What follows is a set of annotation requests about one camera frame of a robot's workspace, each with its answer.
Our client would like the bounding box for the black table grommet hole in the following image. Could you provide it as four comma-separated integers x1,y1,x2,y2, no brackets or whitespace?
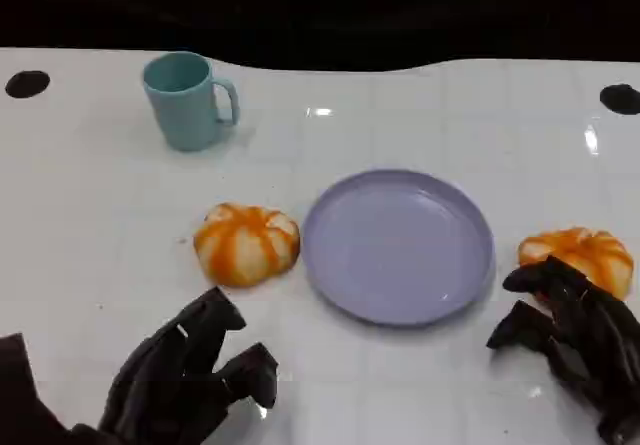
4,69,51,100
599,83,640,115

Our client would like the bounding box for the pale green mug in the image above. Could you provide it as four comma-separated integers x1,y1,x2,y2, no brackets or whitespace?
142,50,240,153

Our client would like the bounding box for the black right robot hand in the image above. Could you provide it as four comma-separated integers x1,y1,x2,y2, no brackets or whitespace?
486,253,640,445

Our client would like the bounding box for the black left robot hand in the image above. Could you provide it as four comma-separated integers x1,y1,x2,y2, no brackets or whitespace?
97,286,279,445

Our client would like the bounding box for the orange white toy bread roll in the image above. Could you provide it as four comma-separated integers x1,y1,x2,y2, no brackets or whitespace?
193,202,302,288
517,226,635,301

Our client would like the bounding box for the lilac plate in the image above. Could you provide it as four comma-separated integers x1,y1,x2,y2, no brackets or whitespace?
299,168,496,328

